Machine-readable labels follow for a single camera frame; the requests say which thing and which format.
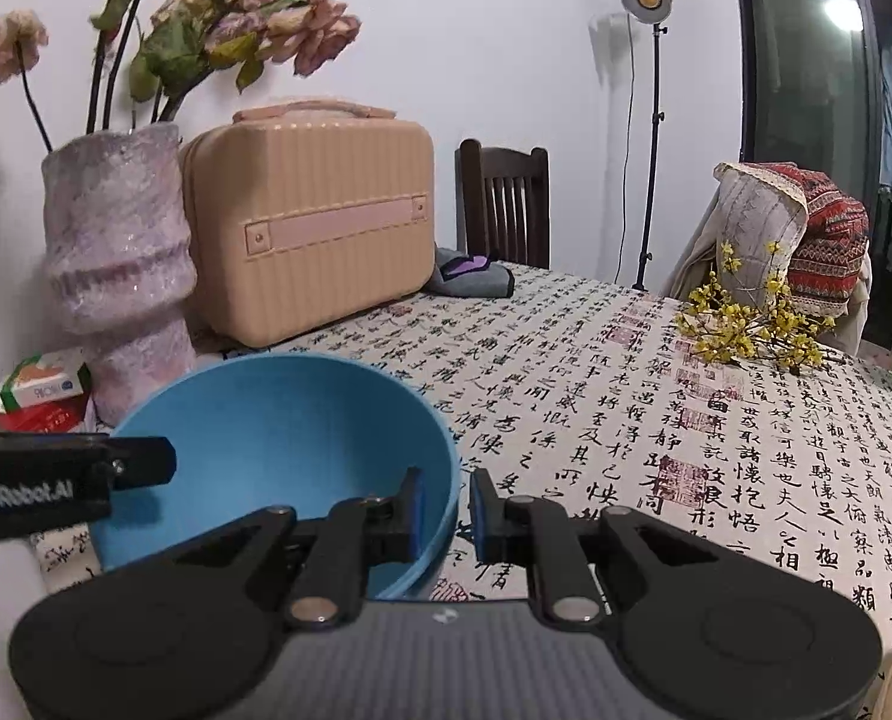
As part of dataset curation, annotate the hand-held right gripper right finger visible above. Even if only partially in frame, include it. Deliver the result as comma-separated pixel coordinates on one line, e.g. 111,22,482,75
470,467,720,631

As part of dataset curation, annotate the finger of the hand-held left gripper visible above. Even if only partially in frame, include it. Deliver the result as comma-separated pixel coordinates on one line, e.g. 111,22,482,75
104,435,178,490

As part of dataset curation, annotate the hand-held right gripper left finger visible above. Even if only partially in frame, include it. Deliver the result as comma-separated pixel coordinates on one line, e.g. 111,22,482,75
174,467,428,631

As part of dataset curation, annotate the blue bowl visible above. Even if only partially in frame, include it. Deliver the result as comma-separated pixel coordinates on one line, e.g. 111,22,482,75
88,351,463,602

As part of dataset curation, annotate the small green white box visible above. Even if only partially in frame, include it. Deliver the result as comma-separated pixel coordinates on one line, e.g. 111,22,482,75
0,347,96,434

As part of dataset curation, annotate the pale purple textured vase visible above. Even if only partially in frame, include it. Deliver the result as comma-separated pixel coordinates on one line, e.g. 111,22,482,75
41,124,199,428

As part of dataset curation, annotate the grey purple pouch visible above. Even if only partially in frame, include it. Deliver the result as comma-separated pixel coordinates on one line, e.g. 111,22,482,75
425,246,516,299

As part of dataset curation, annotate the pink hard-shell case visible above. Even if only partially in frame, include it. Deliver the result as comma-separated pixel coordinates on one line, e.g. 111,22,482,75
179,97,437,350

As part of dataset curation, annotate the dark wooden chair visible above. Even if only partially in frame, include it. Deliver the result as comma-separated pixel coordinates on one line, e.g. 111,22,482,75
455,139,552,271

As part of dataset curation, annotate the yellow flower branch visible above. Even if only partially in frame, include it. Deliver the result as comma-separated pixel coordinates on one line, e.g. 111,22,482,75
674,240,840,376

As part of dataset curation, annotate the chair draped with patterned cloths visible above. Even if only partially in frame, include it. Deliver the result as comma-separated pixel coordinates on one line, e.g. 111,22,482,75
663,187,876,357

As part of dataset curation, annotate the white quilted cloth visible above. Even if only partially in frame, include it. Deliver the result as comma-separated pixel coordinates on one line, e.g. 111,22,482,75
711,161,810,316

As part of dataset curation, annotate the dried pink flower bouquet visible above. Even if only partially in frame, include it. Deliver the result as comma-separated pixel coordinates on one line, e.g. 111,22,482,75
0,0,364,155

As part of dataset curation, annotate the black framed glass door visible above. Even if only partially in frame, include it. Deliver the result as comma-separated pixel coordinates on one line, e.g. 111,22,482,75
732,0,892,350

